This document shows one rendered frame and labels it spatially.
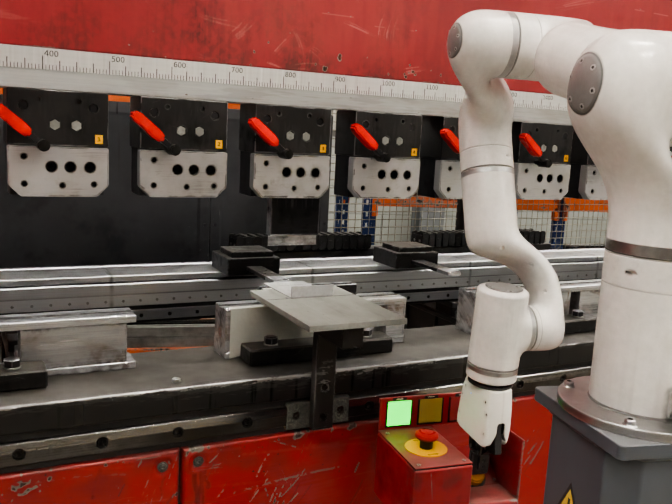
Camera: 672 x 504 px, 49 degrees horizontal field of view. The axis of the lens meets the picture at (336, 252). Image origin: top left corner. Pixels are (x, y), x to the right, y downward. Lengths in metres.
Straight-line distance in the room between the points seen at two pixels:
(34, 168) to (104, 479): 0.50
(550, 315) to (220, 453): 0.60
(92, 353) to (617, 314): 0.85
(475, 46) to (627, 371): 0.53
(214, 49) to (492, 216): 0.54
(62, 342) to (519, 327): 0.75
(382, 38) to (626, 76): 0.73
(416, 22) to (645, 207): 0.77
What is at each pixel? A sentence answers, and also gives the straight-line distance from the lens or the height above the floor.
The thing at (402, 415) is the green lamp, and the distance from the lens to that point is 1.37.
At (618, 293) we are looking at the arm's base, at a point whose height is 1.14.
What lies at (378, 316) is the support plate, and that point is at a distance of 1.25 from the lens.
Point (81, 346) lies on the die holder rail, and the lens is 1.33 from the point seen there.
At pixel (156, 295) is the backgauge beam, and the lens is 1.61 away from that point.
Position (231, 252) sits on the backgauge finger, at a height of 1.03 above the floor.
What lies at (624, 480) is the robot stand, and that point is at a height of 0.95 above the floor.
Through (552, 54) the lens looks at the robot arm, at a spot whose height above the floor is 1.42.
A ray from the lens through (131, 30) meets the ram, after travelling 1.28.
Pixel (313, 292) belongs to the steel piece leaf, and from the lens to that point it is 1.36.
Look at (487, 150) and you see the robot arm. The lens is 1.27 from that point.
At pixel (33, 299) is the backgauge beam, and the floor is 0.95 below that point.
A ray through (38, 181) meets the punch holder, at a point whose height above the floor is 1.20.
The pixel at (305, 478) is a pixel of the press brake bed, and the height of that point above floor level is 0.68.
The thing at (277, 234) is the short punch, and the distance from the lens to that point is 1.40.
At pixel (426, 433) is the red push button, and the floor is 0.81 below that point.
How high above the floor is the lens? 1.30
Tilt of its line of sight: 9 degrees down
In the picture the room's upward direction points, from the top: 3 degrees clockwise
